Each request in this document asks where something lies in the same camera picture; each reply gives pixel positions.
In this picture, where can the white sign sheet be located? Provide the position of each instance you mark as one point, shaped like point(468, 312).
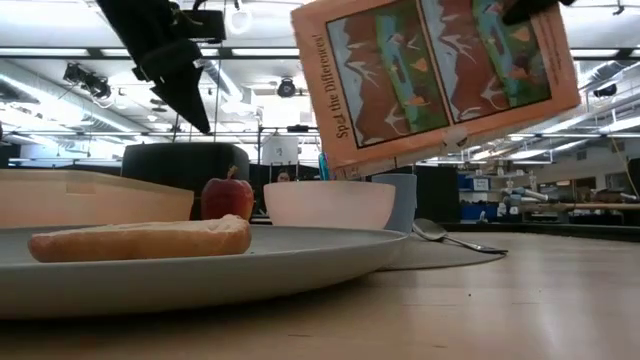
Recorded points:
point(280, 150)

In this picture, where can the light blue cup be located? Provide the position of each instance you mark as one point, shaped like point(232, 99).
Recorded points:
point(402, 205)

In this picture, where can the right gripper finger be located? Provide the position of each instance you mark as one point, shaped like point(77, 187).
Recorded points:
point(530, 9)

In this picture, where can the red apple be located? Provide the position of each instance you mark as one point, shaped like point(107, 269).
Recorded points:
point(227, 197)

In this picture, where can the black metal stand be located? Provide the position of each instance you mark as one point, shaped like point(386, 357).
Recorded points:
point(295, 129)

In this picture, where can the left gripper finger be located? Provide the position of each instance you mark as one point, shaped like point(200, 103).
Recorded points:
point(185, 97)

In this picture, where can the round black ceiling device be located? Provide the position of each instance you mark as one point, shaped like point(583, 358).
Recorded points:
point(286, 89)

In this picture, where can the silver metal spoon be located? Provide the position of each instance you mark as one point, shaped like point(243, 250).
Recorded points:
point(465, 243)

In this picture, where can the pale pink bowl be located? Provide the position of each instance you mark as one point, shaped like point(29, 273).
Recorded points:
point(330, 205)

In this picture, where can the black metal rail frame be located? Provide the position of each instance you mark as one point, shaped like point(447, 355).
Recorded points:
point(550, 232)

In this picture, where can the grey round plate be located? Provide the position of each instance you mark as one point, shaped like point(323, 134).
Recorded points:
point(280, 270)

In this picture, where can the teal faceted drinking glass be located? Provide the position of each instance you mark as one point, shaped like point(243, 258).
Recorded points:
point(323, 167)

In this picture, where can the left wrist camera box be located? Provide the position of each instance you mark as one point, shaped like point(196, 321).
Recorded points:
point(205, 25)

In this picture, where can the slice of toast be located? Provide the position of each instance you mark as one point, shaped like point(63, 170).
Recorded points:
point(140, 242)

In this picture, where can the black partition panel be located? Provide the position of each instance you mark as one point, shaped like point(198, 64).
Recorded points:
point(437, 200)

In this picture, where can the person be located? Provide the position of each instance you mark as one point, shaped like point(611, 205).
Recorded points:
point(283, 177)

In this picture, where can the orange Cheerios cereal box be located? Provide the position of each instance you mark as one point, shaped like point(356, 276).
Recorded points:
point(430, 75)

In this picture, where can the silver ceiling duct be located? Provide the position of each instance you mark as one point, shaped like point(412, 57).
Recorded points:
point(225, 80)

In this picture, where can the black ceiling spotlight cluster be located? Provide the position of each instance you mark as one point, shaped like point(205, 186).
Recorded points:
point(87, 80)

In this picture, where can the black toaster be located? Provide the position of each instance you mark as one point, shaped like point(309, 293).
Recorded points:
point(170, 170)

